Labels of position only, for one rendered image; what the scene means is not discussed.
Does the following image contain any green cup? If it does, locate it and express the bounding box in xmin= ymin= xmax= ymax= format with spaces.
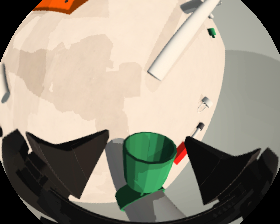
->
xmin=115 ymin=132 xmax=177 ymax=212

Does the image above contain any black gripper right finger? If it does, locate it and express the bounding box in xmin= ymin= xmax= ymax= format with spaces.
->
xmin=184 ymin=136 xmax=262 ymax=205

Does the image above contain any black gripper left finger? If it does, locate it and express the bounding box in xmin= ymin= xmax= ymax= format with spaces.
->
xmin=26 ymin=129 xmax=109 ymax=200

